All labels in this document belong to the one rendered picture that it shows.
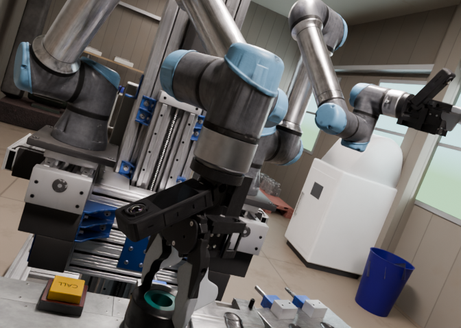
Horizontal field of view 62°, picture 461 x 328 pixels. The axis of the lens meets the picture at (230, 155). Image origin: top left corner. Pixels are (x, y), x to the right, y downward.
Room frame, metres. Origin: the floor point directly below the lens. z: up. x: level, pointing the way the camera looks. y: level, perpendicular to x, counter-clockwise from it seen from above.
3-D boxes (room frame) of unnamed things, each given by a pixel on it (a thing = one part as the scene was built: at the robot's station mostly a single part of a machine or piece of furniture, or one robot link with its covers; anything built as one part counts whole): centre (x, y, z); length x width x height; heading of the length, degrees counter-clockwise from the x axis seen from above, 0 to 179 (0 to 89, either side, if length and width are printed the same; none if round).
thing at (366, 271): (3.29, -1.67, 0.26); 0.44 x 0.40 x 0.53; 18
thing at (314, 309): (0.97, -0.31, 0.85); 0.13 x 0.05 x 0.05; 34
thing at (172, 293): (0.47, 0.02, 0.99); 0.08 x 0.08 x 0.04
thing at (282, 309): (0.91, -0.22, 0.85); 0.13 x 0.05 x 0.05; 34
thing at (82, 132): (1.07, 0.42, 1.09); 0.15 x 0.15 x 0.10
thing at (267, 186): (5.93, -0.57, 0.18); 1.26 x 0.87 x 0.36; 18
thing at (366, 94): (1.12, -0.33, 1.43); 0.11 x 0.08 x 0.09; 44
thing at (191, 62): (0.57, 0.07, 1.30); 0.11 x 0.11 x 0.08; 46
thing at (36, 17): (5.76, 3.03, 1.02); 1.17 x 1.15 x 2.04; 108
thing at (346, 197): (4.09, -1.35, 0.75); 0.79 x 0.68 x 1.50; 110
